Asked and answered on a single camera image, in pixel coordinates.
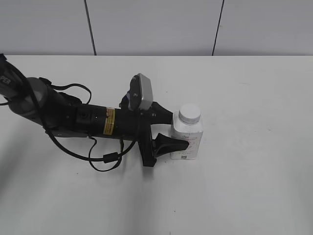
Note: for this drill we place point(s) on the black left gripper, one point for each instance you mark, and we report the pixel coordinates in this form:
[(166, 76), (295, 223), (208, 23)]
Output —
[(103, 122)]

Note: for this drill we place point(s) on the white yili changqing bottle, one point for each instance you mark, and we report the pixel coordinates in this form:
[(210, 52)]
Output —
[(191, 133)]

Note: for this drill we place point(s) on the white round bottle cap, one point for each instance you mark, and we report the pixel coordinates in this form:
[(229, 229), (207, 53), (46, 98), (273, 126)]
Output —
[(189, 113)]

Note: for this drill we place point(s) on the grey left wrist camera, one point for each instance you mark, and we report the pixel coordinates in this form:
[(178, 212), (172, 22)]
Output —
[(140, 94)]

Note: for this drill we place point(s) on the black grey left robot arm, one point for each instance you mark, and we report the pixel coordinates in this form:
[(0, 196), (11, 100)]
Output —
[(65, 116)]

